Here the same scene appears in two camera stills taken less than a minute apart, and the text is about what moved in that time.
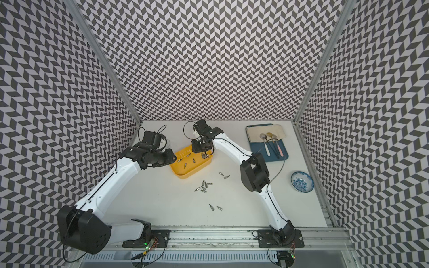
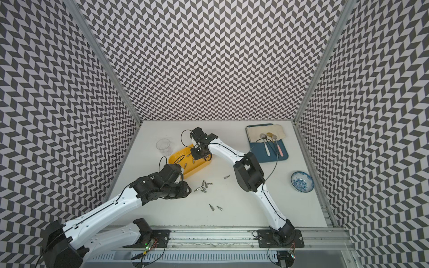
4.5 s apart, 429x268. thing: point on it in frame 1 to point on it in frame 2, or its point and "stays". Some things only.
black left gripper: (170, 154) to (184, 186)
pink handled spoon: (275, 137) stays
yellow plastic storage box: (188, 163) stays
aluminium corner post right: (346, 14) stays
